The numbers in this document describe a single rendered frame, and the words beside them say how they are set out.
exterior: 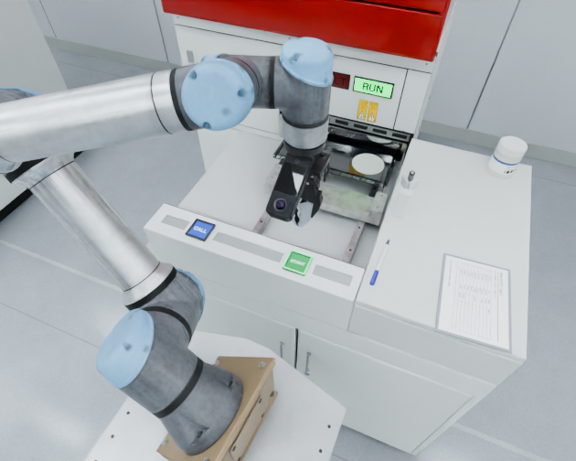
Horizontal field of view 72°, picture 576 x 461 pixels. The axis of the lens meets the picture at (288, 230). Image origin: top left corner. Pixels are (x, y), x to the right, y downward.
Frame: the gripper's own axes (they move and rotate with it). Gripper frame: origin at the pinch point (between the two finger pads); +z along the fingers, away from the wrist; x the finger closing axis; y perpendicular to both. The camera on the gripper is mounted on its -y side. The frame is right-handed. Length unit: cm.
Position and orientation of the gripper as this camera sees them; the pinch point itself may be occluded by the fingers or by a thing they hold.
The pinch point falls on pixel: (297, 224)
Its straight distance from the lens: 80.8
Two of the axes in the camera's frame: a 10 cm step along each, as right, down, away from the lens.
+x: -9.2, -2.9, 2.5
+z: 0.0, 6.5, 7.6
